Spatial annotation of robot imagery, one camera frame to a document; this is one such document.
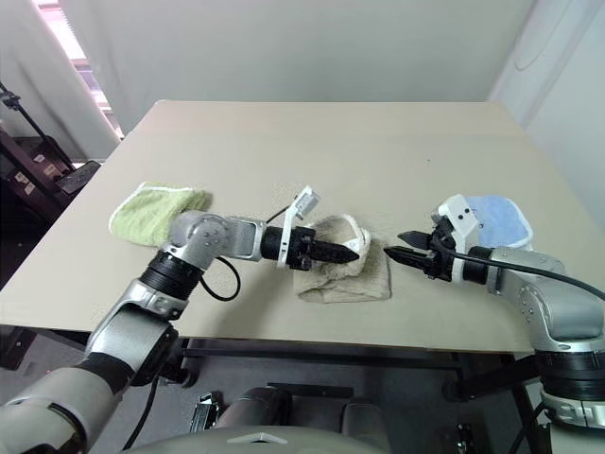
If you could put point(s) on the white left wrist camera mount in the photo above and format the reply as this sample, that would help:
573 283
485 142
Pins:
307 201

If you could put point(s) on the light blue folded towel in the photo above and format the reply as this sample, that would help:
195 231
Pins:
506 217

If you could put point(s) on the black tripod stand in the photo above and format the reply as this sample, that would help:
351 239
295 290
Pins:
28 123

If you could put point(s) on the light green folded towel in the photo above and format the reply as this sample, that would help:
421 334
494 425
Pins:
146 208

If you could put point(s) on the beige towel with bird print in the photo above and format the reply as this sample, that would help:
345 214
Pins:
368 279

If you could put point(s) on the dark grey rounded shape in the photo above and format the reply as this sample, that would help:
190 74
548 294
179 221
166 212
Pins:
255 406
364 418

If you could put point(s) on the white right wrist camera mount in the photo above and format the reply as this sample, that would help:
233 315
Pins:
461 213

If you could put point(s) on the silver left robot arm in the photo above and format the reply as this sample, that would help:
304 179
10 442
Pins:
227 239

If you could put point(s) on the black metal table frame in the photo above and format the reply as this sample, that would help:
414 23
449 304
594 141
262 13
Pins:
331 354

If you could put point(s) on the black flat case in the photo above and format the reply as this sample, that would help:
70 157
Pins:
78 177

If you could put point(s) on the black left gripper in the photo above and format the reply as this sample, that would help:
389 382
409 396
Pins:
302 246

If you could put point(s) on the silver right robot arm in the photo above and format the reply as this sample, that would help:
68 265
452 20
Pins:
558 302

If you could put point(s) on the grey robot torso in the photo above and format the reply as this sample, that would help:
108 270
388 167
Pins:
260 442

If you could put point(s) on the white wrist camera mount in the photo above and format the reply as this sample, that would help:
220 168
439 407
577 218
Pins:
461 213
307 201

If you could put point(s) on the white curtain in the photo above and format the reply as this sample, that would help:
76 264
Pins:
28 71

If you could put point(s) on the dark cabinet with stickers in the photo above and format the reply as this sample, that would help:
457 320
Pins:
19 189

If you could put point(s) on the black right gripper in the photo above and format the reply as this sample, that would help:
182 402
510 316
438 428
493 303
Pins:
439 255

